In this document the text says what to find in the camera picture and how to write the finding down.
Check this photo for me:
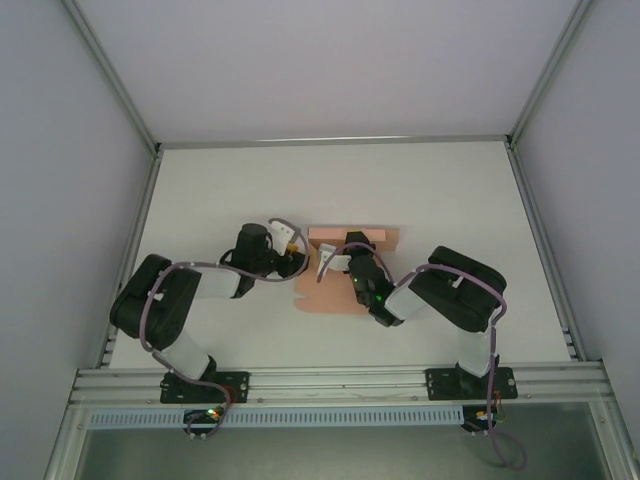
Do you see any aluminium frame post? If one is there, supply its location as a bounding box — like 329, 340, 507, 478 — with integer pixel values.
62, 0, 162, 154
503, 0, 597, 149

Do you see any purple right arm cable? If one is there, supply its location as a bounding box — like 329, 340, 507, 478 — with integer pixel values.
315, 242, 531, 472

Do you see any aluminium frame leg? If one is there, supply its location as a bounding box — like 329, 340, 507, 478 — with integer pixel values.
588, 399, 639, 480
43, 403, 94, 480

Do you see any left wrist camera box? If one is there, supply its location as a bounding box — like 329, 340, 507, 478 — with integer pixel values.
268, 217, 297, 254

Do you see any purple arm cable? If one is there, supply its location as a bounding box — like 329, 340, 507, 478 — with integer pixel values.
315, 242, 531, 472
141, 217, 307, 441

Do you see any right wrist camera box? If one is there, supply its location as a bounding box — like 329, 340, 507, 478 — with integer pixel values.
317, 242, 352, 275

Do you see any circuit board with lit LEDs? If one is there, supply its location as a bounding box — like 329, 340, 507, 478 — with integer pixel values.
182, 407, 225, 427

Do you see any circuit board with orange wires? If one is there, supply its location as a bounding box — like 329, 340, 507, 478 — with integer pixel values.
462, 405, 506, 434

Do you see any pink cardboard box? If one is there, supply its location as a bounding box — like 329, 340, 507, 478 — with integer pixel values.
291, 225, 402, 317

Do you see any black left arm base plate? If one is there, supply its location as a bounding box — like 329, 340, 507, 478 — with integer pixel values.
159, 370, 251, 405

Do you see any long aluminium mounting rail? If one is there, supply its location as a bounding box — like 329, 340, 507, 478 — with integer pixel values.
69, 362, 615, 407

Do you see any aluminium frame crossbar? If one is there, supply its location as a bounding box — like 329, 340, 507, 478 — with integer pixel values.
157, 132, 511, 151

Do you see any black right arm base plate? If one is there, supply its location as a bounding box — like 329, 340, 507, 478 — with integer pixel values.
424, 367, 516, 402

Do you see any grey metal panel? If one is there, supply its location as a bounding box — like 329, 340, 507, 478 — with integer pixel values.
74, 402, 614, 480

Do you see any slotted light blue cable duct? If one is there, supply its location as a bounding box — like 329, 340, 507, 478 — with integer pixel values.
87, 405, 464, 430

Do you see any aluminium table side rail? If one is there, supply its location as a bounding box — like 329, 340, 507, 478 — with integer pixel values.
97, 147, 164, 371
504, 144, 589, 362

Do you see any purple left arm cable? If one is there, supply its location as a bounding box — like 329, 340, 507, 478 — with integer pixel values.
141, 217, 307, 441

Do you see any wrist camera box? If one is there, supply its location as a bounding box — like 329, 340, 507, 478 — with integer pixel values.
268, 217, 297, 254
317, 242, 352, 275

